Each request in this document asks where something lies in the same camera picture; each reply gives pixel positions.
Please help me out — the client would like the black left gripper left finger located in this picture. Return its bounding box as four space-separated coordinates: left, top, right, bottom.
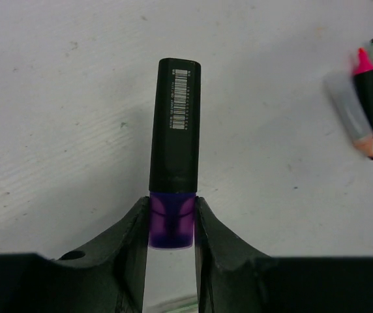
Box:
0 197 149 312

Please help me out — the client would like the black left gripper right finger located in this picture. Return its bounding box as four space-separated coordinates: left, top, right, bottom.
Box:
194 198 373 312

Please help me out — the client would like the purple cap black highlighter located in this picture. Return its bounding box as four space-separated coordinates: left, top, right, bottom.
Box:
149 58 201 250

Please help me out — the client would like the pastel orange highlighter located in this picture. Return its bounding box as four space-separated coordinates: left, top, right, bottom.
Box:
323 72 373 160

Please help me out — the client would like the pink cap black highlighter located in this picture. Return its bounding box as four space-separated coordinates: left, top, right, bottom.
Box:
353 48 373 131

